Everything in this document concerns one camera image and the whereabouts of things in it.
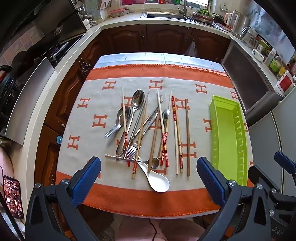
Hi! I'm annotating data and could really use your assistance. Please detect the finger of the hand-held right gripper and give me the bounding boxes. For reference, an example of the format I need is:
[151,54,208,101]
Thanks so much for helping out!
[274,151,296,176]
[248,164,296,216]

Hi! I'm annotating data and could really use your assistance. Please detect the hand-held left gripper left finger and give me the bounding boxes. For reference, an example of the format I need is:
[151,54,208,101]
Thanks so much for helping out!
[24,156,102,241]

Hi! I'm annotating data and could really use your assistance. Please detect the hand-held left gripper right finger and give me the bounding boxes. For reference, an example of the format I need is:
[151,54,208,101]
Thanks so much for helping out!
[196,157,271,241]

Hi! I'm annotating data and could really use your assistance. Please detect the white ceramic spoon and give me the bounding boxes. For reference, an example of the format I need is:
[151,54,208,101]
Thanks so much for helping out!
[136,160,170,193]

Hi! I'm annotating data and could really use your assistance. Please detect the bamboo chopstick with red tip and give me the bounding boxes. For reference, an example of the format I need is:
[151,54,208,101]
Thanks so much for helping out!
[171,96,179,175]
[173,97,184,174]

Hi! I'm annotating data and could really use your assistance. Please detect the green plastic utensil tray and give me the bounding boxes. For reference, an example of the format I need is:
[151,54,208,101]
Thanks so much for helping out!
[209,95,248,186]

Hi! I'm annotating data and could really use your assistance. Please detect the steel soup spoon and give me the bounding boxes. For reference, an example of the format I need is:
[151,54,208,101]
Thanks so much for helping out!
[105,107,132,139]

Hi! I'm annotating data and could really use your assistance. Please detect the plain steel chopstick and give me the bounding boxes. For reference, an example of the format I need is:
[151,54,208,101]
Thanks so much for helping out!
[117,109,160,153]
[129,99,164,149]

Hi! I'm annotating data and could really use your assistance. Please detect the twisted steel chopstick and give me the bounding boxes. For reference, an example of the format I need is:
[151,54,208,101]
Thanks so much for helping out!
[122,93,149,160]

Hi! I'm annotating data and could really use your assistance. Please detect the bamboo chopstick with red bands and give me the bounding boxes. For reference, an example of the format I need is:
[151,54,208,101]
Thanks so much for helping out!
[160,91,173,166]
[156,89,169,168]

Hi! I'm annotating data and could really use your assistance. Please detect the large steel spoon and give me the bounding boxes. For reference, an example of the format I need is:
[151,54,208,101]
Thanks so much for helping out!
[116,89,145,156]

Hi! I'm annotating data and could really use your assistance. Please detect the grey refrigerator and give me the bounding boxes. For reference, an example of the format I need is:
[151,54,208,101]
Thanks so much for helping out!
[247,90,296,195]

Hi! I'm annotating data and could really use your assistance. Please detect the smartphone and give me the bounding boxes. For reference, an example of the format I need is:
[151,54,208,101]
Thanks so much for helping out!
[2,175,25,219]

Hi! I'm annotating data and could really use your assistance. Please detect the white container with red label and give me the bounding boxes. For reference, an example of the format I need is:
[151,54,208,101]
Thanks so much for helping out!
[276,70,296,93]

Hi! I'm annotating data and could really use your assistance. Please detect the grey appliance with dark door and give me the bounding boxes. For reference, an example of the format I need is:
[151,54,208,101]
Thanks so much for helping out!
[221,40,286,121]

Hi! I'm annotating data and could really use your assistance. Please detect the yellow bottle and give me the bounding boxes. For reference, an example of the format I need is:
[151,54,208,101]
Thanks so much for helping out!
[276,65,287,78]

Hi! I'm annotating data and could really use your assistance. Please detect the stainless steel splash panel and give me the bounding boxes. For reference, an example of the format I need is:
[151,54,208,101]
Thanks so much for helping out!
[5,57,56,146]

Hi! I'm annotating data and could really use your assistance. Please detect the green label bottle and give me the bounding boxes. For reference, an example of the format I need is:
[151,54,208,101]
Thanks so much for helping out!
[269,56,282,73]

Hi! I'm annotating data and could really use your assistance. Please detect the clear plastic bottle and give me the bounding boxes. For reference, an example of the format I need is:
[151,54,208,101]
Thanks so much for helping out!
[264,47,277,66]

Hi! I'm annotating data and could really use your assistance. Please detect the orange and beige printed blanket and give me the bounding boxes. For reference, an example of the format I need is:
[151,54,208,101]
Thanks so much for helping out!
[55,65,253,219]

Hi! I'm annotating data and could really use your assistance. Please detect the white bowl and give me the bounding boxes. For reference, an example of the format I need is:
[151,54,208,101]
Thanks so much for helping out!
[252,49,265,62]

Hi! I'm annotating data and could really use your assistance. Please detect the glass jar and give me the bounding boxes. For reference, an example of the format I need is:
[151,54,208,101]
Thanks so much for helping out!
[257,39,270,54]

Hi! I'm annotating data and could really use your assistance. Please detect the black and red pressure cooker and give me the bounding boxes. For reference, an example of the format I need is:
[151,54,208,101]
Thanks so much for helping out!
[0,65,18,116]

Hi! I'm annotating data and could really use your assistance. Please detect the hanging white plastic bag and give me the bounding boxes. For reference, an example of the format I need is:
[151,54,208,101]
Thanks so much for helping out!
[185,40,199,57]

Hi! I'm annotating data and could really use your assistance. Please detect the black gas stove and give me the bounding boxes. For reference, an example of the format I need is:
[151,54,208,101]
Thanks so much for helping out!
[46,35,86,67]

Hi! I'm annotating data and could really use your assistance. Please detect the glass pitcher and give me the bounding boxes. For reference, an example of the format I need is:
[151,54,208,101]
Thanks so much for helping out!
[242,27,259,47]

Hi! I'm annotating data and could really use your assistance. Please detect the black wok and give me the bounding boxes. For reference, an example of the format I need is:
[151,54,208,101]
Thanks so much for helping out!
[11,50,47,70]

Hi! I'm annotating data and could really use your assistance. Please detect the hanging clear plastic sheet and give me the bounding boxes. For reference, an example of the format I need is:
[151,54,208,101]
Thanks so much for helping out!
[248,0,287,49]

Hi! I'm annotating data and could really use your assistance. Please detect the stacked white bowls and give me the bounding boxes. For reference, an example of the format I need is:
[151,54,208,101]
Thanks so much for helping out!
[82,19,97,30]

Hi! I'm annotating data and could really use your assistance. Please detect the black range hood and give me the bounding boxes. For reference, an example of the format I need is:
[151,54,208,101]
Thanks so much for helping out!
[14,0,88,50]

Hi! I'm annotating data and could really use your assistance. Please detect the pink and white electric kettle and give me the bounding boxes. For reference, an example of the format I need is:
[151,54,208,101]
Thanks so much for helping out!
[223,10,240,29]

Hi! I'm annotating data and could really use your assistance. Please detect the steel colander with greens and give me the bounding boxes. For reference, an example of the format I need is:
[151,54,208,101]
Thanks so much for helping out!
[192,9,216,24]

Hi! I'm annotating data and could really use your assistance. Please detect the pink lidded container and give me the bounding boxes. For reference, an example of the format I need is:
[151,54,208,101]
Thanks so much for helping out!
[110,8,130,18]

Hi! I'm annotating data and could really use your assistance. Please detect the steel kitchen sink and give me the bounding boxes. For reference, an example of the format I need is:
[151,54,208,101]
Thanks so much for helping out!
[141,11,192,20]

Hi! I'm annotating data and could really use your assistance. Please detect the steel faucet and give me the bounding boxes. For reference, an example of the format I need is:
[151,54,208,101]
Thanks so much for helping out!
[178,0,188,18]

